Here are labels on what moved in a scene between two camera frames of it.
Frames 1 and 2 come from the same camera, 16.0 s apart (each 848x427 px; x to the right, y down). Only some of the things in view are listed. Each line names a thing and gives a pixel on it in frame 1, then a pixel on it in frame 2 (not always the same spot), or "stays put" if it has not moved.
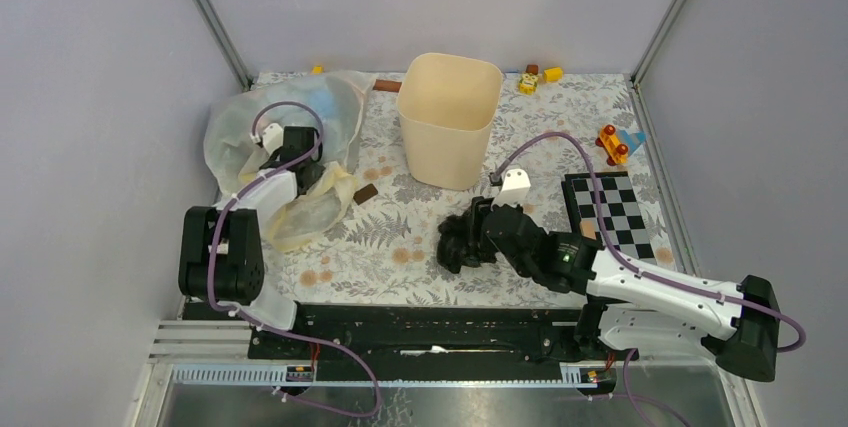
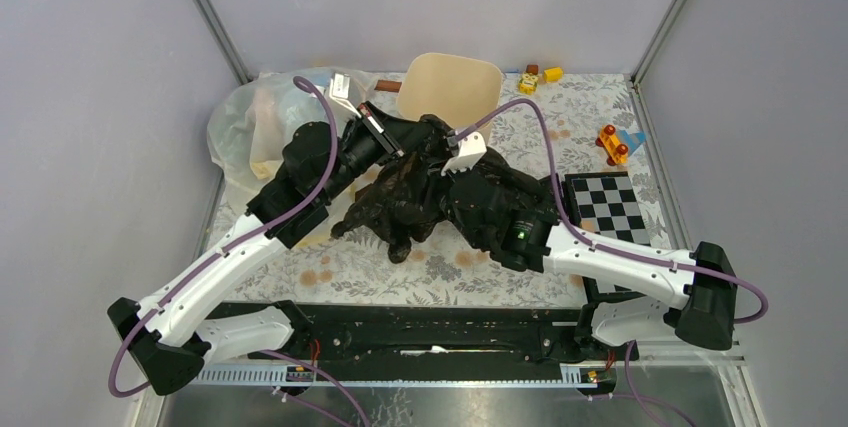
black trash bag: [454, 243] -> [410, 197]
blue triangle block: [633, 141] stays put
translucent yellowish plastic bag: [331, 101] stays put
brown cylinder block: [387, 85] stays put
